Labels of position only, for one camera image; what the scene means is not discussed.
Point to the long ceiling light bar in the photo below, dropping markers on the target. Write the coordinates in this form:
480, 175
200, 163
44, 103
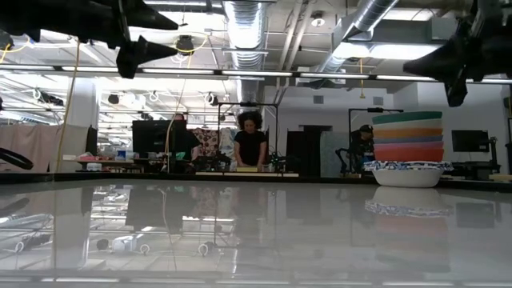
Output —
260, 73

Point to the silver smooth ventilation duct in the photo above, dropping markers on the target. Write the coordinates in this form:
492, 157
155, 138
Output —
372, 16

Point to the coral red bowl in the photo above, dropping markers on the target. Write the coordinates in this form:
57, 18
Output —
408, 155

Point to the black curved tube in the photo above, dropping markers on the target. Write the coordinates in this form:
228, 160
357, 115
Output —
16, 158

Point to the blue patterned paper bowl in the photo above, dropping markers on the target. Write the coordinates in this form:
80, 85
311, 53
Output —
408, 163
408, 179

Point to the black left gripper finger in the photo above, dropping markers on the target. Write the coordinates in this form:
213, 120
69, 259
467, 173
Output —
136, 54
148, 18

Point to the person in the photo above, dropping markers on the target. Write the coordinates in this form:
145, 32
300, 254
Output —
192, 142
250, 148
364, 148

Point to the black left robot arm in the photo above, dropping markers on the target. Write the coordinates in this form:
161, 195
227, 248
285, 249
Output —
40, 16

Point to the light patterned cloth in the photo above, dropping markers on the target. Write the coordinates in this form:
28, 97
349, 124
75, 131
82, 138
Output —
226, 144

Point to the teal green bowl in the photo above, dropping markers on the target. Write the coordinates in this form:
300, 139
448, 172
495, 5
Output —
408, 116

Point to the black monitor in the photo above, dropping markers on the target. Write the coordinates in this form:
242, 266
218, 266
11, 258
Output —
470, 140
152, 136

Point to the silver ribbed ventilation duct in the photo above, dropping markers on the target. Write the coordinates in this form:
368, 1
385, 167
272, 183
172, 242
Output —
246, 32

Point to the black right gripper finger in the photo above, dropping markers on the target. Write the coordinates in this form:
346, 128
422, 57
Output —
448, 66

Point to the black cabinet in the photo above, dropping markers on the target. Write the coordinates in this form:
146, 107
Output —
304, 152

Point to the brown patterned cloth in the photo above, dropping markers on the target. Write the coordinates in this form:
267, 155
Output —
208, 142

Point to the round ceiling sensor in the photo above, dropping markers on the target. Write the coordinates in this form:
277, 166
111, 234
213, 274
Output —
318, 20

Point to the pink bowl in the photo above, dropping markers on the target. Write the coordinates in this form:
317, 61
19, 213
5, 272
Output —
408, 145

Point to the pink curtain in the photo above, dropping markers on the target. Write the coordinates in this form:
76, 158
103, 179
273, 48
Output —
36, 140

